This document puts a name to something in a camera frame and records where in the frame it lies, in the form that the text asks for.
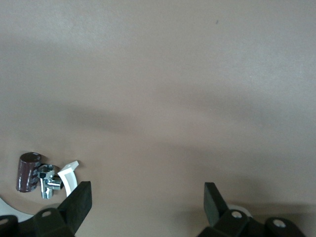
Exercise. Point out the brown paper table cover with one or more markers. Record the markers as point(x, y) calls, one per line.
point(158, 74)

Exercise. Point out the dark brown cylindrical capacitor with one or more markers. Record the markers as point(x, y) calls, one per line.
point(26, 172)

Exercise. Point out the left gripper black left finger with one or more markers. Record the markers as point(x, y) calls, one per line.
point(74, 209)

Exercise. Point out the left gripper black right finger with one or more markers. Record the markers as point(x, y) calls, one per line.
point(217, 212)

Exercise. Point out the chrome tee pipe fitting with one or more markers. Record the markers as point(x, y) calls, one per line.
point(48, 182)

